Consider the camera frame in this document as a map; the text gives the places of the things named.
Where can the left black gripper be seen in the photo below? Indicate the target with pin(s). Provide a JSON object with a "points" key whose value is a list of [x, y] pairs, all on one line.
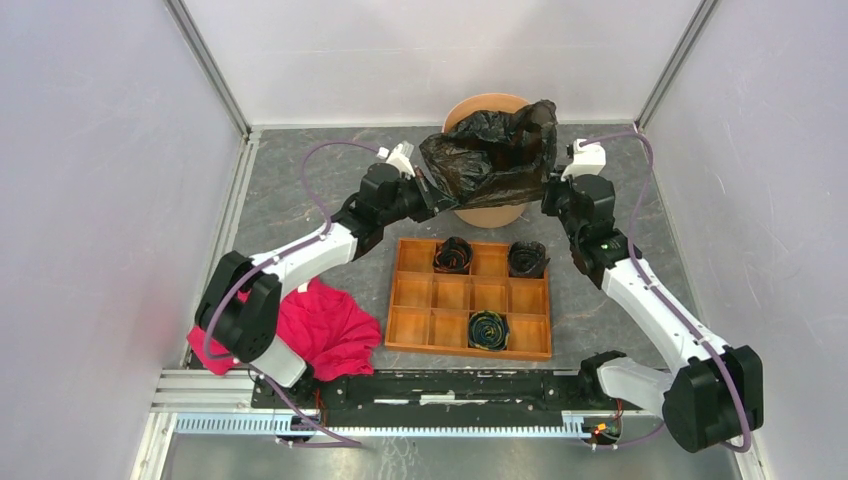
{"points": [[432, 200]]}

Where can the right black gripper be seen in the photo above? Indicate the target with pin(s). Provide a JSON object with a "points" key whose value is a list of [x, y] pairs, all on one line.
{"points": [[551, 187]]}

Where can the orange trash bin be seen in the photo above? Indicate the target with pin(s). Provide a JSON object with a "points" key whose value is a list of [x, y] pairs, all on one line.
{"points": [[492, 217]]}

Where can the black trash bag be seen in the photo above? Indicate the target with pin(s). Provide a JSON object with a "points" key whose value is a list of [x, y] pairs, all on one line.
{"points": [[494, 159]]}

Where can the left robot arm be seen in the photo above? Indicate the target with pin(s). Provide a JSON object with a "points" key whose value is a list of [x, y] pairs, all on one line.
{"points": [[238, 311]]}

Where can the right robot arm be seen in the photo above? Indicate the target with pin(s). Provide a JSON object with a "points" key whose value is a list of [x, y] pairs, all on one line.
{"points": [[712, 393]]}

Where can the rolled black bag, top right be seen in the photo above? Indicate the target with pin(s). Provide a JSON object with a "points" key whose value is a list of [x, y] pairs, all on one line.
{"points": [[527, 259]]}

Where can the rolled black bag, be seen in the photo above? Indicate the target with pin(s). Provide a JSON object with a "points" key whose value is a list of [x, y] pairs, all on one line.
{"points": [[527, 259], [488, 330], [453, 256]]}

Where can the rolled black bag, top middle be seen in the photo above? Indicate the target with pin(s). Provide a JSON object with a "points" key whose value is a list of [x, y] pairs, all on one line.
{"points": [[453, 256]]}

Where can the orange wooden divider tray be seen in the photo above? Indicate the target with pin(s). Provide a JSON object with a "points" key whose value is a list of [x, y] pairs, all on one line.
{"points": [[429, 312]]}

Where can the rolled black bag, bottom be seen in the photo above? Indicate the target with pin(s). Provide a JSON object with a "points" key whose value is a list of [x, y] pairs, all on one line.
{"points": [[488, 330]]}

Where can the red cloth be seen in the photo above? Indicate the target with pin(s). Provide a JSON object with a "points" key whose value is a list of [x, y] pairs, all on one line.
{"points": [[328, 330]]}

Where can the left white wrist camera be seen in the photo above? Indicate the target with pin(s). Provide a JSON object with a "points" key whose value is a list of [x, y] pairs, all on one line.
{"points": [[399, 157]]}

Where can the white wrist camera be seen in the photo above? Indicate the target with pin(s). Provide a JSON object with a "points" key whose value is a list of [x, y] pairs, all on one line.
{"points": [[399, 157], [586, 159]]}

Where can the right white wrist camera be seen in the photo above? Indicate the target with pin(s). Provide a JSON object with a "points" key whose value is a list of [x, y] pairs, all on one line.
{"points": [[586, 159]]}

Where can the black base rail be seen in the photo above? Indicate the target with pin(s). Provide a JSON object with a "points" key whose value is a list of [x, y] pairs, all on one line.
{"points": [[449, 398]]}

